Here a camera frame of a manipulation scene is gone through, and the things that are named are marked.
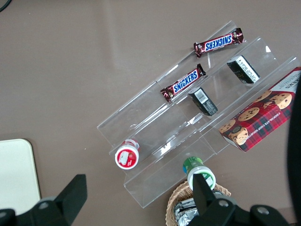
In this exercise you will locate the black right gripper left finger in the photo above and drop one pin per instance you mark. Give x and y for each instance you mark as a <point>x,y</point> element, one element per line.
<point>68,202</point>

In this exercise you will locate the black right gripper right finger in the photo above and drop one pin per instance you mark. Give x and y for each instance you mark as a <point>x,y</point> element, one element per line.
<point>204,197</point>

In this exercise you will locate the oval brown wicker basket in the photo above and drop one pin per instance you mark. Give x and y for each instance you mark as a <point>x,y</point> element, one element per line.
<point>175,200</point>

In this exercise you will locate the cream plastic tray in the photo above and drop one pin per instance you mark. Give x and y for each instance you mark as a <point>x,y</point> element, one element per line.
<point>16,174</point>

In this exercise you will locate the silver foil pack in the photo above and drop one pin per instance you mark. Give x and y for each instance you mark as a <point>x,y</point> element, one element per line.
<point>184,212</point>

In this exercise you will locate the green yogurt cup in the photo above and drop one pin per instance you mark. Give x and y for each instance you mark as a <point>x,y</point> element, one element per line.
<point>192,164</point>

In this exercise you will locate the red yogurt cup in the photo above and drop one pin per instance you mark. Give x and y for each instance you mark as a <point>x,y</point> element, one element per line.
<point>127,156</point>

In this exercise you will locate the clear acrylic step display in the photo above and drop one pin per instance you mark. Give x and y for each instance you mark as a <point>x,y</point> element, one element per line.
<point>164,131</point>

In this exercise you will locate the small black box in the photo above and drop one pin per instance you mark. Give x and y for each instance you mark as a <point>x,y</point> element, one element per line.
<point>244,70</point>
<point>202,101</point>

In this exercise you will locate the red tartan cookie box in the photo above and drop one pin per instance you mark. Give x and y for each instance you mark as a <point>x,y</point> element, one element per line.
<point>261,117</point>

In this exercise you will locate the Snickers chocolate bar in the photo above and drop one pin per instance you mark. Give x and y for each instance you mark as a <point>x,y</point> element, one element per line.
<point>184,82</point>
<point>219,42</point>

